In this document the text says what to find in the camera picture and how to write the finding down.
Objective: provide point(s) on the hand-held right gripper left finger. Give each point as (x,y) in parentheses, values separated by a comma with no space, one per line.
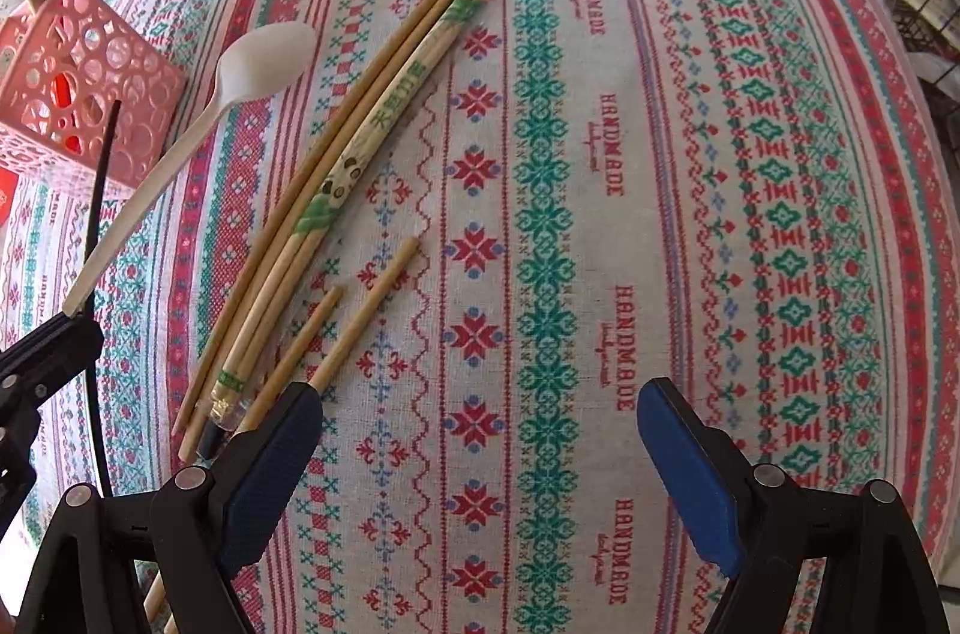
(270,476)

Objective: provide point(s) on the green printed bamboo chopstick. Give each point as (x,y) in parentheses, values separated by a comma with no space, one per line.
(397,86)

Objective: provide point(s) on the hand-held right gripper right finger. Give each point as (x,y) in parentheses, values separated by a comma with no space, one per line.
(690,476)

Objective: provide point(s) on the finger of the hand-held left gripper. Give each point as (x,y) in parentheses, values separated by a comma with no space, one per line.
(13,461)
(60,352)

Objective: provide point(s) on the pink perforated utensil basket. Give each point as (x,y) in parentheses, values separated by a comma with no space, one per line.
(75,161)

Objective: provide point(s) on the white plastic spoon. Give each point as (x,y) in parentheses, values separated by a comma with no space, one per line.
(262,60)

